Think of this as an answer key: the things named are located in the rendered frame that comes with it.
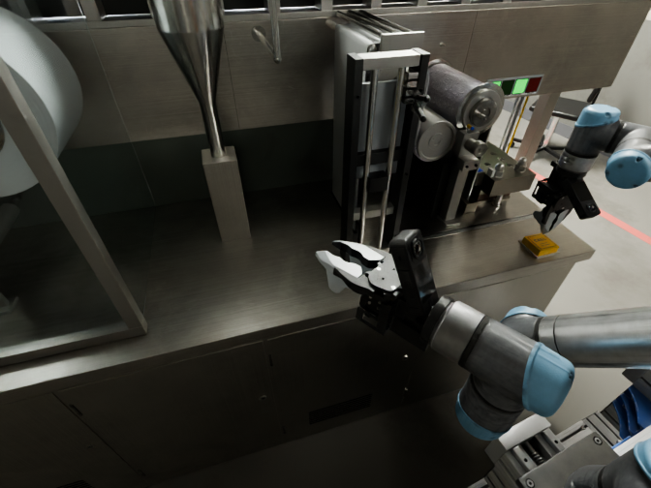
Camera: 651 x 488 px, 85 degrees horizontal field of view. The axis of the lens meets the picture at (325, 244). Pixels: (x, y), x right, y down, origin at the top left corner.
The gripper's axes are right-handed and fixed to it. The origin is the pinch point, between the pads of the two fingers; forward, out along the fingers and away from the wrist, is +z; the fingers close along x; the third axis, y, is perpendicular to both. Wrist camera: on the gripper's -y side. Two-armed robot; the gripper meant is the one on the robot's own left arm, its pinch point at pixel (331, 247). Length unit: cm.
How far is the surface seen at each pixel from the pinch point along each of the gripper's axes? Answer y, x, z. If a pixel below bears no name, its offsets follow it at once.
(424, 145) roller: -1, 57, 13
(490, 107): -12, 69, 2
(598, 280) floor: 97, 207, -57
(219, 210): 20, 13, 50
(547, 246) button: 22, 73, -26
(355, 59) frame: -23.8, 23.5, 16.5
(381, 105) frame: -14.6, 33.1, 14.9
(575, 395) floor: 109, 118, -65
